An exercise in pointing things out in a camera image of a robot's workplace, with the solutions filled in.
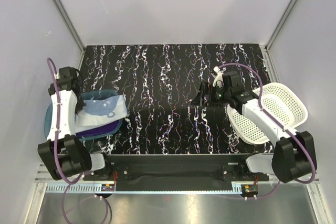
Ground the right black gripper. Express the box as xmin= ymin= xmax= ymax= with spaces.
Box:
xmin=190 ymin=82 xmax=231 ymax=109

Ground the light blue towel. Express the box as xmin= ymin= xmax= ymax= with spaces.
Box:
xmin=75 ymin=95 xmax=128 ymax=128

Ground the purple towel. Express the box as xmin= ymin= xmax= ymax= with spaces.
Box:
xmin=76 ymin=121 xmax=122 ymax=137

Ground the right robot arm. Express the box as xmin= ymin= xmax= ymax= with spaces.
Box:
xmin=191 ymin=71 xmax=317 ymax=183

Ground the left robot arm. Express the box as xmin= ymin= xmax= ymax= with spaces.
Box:
xmin=37 ymin=67 xmax=113 ymax=180

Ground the blue transparent plastic bin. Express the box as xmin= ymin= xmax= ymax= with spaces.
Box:
xmin=44 ymin=89 xmax=124 ymax=142

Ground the left orange connector box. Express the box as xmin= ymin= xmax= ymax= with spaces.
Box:
xmin=101 ymin=183 xmax=116 ymax=192

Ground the orange connector box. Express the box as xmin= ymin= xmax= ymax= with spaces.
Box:
xmin=101 ymin=183 xmax=116 ymax=192
xmin=243 ymin=184 xmax=259 ymax=193

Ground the white perforated laundry basket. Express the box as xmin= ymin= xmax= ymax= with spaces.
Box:
xmin=227 ymin=82 xmax=308 ymax=145

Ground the right orange connector box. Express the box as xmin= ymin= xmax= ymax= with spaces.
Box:
xmin=243 ymin=184 xmax=259 ymax=193

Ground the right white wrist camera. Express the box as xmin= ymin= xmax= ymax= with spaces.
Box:
xmin=212 ymin=67 xmax=226 ymax=88

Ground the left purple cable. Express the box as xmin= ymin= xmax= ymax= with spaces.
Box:
xmin=46 ymin=57 xmax=113 ymax=221

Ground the white slotted cable duct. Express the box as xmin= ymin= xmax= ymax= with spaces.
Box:
xmin=46 ymin=182 xmax=244 ymax=194

